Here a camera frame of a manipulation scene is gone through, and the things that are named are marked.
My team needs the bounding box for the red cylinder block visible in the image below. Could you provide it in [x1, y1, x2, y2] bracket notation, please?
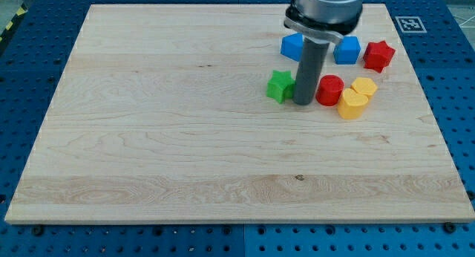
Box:
[315, 75, 344, 106]

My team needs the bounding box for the green star block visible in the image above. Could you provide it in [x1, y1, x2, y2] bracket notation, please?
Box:
[266, 70, 295, 104]

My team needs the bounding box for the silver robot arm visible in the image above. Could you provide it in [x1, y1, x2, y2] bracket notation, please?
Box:
[284, 0, 363, 105]

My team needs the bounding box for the yellow heart block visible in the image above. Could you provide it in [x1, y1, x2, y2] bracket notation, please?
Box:
[337, 88, 370, 120]

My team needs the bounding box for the red star block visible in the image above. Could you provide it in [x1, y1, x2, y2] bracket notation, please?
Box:
[363, 41, 396, 73]

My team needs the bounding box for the white fiducial marker tag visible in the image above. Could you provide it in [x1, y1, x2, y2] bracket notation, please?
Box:
[395, 16, 427, 33]

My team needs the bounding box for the yellow hexagon block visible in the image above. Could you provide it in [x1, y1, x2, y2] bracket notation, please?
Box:
[350, 77, 378, 100]

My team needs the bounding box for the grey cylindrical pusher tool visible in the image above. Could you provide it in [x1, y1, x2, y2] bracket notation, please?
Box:
[292, 37, 329, 105]

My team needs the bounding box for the wooden board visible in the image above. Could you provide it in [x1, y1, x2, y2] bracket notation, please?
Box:
[5, 4, 474, 224]

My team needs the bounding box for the blue cube block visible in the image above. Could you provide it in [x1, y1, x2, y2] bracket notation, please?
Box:
[333, 36, 361, 65]

